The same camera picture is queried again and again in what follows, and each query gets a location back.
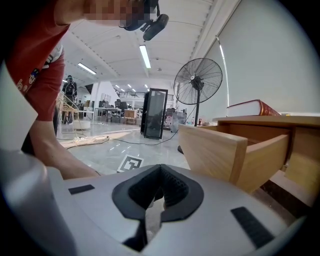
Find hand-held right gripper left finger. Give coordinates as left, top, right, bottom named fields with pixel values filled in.
left=62, top=163, right=163, bottom=256

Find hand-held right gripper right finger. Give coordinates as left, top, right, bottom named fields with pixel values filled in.
left=139, top=164, right=305, bottom=256

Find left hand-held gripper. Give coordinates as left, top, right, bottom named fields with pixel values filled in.
left=116, top=154, right=145, bottom=174

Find light wooden drawer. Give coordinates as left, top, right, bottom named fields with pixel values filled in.
left=177, top=123, right=292, bottom=195

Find person's left forearm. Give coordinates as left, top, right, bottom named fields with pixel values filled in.
left=29, top=118, right=101, bottom=181

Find oval wooden table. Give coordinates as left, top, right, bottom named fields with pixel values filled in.
left=212, top=114, right=320, bottom=199

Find wooden low cabinet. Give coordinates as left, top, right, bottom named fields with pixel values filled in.
left=123, top=109, right=139, bottom=125

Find black glass-door cabinet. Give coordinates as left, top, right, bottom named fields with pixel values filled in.
left=140, top=87, right=169, bottom=140

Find black metal railing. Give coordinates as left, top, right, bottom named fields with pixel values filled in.
left=115, top=90, right=176, bottom=101

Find long ceiling light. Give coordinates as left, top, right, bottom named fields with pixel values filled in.
left=77, top=62, right=97, bottom=76
left=138, top=44, right=152, bottom=70

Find grey roller blind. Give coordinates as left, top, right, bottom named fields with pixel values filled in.
left=216, top=0, right=320, bottom=116
left=199, top=36, right=230, bottom=121

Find red hardcover book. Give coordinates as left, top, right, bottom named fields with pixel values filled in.
left=226, top=98, right=282, bottom=118

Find person's red shirt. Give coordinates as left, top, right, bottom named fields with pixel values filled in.
left=4, top=0, right=86, bottom=123

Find person's head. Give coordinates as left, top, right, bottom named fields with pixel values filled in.
left=83, top=0, right=161, bottom=29

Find white tangled cables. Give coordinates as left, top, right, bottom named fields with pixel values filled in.
left=65, top=134, right=111, bottom=148

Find yellow wire chair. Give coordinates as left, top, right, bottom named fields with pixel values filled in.
left=55, top=90, right=87, bottom=139

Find black pedestal fan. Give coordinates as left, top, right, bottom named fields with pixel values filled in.
left=173, top=57, right=224, bottom=155

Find black head-worn camera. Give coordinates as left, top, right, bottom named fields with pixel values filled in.
left=119, top=13, right=170, bottom=42

